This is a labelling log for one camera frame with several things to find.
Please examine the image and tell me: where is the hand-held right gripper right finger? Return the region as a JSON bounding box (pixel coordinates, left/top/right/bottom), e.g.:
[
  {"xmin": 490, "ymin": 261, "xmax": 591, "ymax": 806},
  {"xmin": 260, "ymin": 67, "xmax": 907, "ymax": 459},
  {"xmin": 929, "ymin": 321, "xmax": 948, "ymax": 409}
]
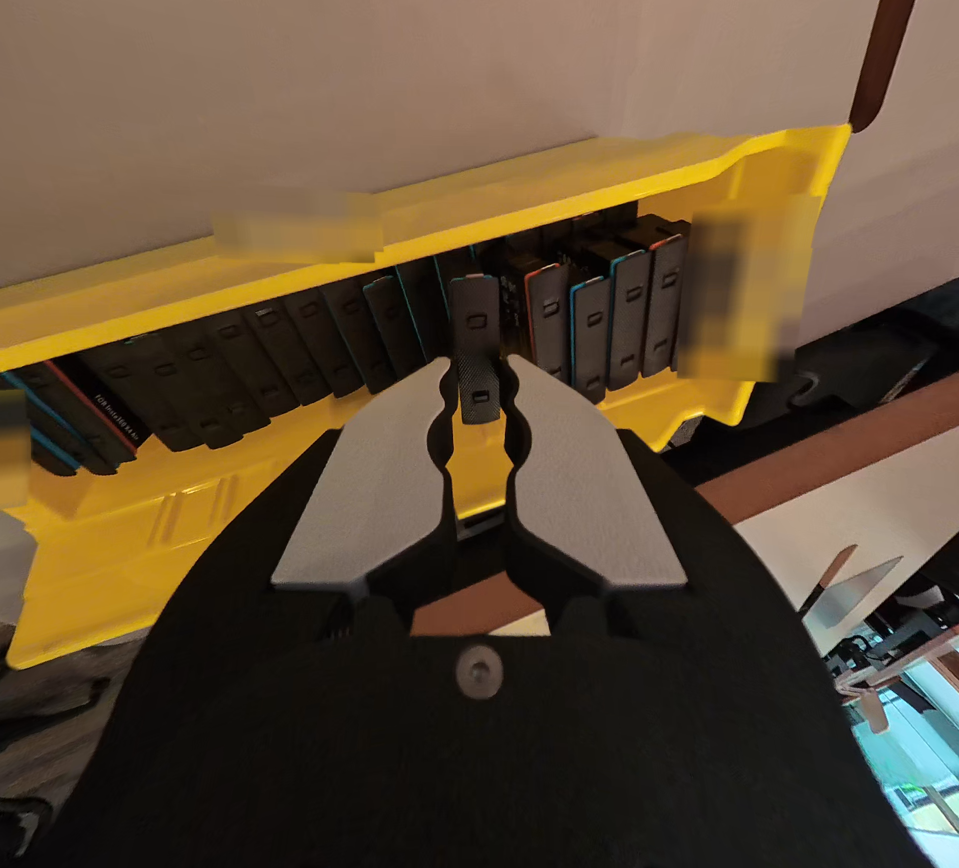
[{"xmin": 504, "ymin": 355, "xmax": 692, "ymax": 593}]

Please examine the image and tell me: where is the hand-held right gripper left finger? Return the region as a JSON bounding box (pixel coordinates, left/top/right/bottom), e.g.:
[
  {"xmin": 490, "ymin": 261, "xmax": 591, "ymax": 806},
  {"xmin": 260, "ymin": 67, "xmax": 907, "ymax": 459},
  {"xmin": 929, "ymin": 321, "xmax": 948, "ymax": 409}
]
[{"xmin": 270, "ymin": 356, "xmax": 460, "ymax": 593}]

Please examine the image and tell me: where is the black battery blue stripe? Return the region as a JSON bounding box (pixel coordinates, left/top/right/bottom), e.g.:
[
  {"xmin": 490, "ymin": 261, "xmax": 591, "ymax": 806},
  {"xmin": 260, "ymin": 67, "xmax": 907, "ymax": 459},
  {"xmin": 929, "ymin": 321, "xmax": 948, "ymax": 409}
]
[{"xmin": 447, "ymin": 274, "xmax": 506, "ymax": 427}]

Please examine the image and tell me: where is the yellow plastic bin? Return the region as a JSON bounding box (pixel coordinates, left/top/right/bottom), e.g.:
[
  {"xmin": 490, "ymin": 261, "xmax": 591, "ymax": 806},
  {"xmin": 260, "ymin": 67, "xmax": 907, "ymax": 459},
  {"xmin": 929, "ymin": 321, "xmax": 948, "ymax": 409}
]
[{"xmin": 0, "ymin": 127, "xmax": 852, "ymax": 667}]

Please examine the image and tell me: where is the row of black batteries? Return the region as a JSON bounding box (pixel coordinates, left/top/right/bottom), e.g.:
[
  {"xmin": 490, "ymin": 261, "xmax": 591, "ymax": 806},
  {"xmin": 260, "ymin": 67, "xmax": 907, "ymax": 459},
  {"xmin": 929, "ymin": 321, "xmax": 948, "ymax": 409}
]
[{"xmin": 0, "ymin": 209, "xmax": 693, "ymax": 476}]

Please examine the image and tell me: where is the wooden work table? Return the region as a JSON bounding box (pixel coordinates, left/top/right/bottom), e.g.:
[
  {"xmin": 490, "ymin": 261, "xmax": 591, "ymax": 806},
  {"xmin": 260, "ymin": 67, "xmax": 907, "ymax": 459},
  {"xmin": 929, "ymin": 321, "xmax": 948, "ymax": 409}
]
[{"xmin": 413, "ymin": 374, "xmax": 959, "ymax": 637}]

